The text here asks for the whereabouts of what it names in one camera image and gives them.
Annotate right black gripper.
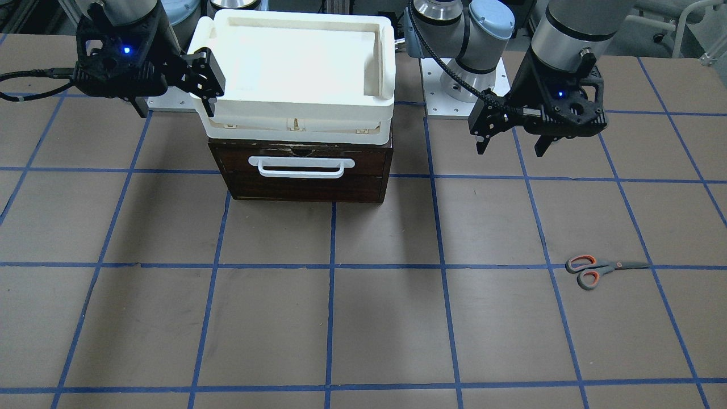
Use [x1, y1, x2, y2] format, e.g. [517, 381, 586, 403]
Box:
[75, 5, 225, 119]

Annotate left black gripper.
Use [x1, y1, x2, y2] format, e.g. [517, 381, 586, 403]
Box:
[468, 48, 608, 157]

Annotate grey orange scissors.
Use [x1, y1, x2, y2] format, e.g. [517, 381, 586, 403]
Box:
[565, 254, 651, 290]

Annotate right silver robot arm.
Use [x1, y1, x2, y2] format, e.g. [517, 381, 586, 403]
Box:
[73, 1, 225, 118]

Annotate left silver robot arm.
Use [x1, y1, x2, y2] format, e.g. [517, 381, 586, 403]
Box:
[404, 1, 634, 156]

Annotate dark wooden drawer cabinet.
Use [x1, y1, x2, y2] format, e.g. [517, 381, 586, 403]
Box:
[208, 137, 393, 203]

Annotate white plastic tray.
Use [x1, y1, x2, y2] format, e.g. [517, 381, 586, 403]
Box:
[189, 10, 396, 145]

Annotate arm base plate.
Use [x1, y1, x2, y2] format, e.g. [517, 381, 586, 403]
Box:
[147, 89, 195, 113]
[420, 58, 511, 120]

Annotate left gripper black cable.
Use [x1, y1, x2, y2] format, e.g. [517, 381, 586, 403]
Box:
[407, 3, 541, 118]

